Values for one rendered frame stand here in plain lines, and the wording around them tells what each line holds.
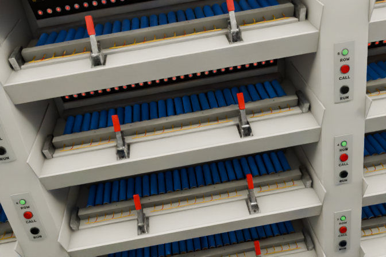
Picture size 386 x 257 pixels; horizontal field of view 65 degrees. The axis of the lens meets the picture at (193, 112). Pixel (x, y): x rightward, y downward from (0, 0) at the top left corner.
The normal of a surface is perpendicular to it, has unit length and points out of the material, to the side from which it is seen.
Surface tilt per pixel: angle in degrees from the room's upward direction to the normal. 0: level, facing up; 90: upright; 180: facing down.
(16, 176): 90
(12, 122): 90
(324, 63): 90
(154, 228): 21
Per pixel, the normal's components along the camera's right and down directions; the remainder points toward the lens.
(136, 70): 0.13, 0.64
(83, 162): -0.12, -0.75
